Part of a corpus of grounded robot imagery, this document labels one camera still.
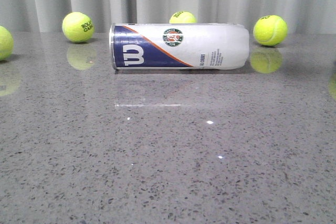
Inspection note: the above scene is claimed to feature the white Wilson tennis ball can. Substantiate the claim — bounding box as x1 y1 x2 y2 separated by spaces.
109 23 249 70

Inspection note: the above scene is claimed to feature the center tennis ball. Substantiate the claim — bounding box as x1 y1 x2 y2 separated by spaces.
169 11 197 24

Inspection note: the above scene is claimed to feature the Roland Garros tennis ball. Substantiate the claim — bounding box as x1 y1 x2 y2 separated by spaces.
62 12 95 43

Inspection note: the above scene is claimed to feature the right tennis ball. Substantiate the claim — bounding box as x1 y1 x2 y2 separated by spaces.
253 15 288 46

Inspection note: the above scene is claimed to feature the far-left tennis ball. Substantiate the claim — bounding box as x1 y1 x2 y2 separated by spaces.
0 26 14 61

